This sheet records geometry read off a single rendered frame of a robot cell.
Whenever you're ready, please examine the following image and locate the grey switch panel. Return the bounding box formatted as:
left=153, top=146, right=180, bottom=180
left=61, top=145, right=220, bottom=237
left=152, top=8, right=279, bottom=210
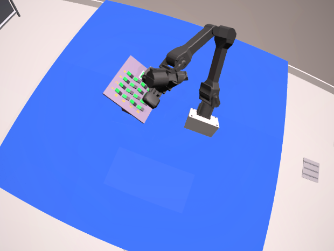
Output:
left=102, top=55, right=152, bottom=124

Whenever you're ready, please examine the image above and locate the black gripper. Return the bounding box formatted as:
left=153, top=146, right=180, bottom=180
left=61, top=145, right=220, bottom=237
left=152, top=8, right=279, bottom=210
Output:
left=142, top=86, right=172, bottom=109

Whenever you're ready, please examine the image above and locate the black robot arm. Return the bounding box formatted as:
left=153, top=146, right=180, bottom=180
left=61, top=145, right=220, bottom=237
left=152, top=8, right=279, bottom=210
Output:
left=141, top=24, right=236, bottom=120

